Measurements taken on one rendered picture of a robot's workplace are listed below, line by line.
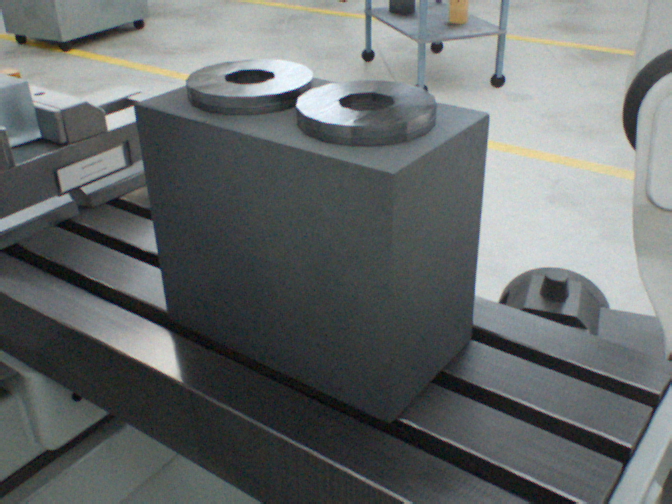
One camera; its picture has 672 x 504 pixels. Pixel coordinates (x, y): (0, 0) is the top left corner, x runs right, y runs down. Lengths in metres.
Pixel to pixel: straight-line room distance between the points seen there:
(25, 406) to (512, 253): 2.06
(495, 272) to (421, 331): 2.01
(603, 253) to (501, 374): 2.15
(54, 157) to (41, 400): 0.24
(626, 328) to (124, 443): 0.81
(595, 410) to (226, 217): 0.29
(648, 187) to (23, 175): 0.66
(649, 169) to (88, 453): 0.67
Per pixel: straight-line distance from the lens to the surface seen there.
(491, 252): 2.63
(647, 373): 0.60
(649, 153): 0.89
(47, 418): 0.79
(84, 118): 0.84
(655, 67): 0.89
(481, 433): 0.53
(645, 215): 0.93
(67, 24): 5.36
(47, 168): 0.83
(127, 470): 0.93
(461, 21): 4.33
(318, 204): 0.46
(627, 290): 2.53
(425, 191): 0.46
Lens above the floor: 1.30
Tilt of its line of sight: 30 degrees down
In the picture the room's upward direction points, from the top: 2 degrees counter-clockwise
